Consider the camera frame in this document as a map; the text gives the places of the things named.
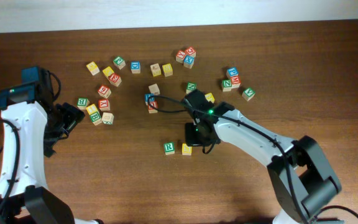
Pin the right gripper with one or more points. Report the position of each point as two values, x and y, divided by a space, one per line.
191 137

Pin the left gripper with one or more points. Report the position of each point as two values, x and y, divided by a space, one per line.
70 116

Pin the yellow S letter block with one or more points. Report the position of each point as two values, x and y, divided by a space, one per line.
186 150

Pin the green R letter block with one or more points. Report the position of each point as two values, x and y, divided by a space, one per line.
169 148

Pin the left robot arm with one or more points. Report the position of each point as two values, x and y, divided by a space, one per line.
33 123

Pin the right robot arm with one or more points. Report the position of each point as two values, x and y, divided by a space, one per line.
302 178

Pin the yellow B block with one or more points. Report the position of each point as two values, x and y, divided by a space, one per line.
210 97

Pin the green N block centre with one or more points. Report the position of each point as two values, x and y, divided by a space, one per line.
190 86

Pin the green n block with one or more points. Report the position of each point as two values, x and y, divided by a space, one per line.
190 86
226 85

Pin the green N block right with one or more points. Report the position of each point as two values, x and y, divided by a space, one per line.
226 85

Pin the green B block lower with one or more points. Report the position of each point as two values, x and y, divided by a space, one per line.
96 118

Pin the green b block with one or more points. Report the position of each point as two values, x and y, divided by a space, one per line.
82 103
96 118

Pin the green B block left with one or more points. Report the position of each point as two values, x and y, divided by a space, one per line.
82 103

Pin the red U block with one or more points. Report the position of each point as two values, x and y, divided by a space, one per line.
153 107

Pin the yellow block lower left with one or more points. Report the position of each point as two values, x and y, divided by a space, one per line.
91 109

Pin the green V block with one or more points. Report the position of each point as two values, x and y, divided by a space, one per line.
248 94

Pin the red M block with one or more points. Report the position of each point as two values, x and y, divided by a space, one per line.
235 81

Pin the blue H block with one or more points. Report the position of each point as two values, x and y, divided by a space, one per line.
149 98

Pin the wooden block green side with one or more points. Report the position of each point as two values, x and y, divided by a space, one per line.
107 118

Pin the plain wooden block centre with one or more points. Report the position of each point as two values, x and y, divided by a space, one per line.
154 89

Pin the blue P block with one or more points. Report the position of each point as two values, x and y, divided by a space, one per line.
232 72

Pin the blue X block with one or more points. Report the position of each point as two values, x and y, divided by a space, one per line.
188 61

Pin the yellow block top centre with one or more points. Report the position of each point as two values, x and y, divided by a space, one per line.
167 70

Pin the red 6 block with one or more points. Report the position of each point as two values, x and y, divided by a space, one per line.
104 91

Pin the yellow A block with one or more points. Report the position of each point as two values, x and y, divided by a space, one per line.
155 69

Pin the red Q block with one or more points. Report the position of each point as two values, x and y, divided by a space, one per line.
190 51

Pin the yellow block far left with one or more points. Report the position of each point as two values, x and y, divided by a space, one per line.
93 68

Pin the red E block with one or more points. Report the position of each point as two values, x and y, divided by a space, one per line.
115 79

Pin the blue D block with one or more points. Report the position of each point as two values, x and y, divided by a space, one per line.
135 67

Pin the yellow block beside E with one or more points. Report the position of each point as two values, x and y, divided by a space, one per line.
108 71

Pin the green P block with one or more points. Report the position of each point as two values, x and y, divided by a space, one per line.
119 62

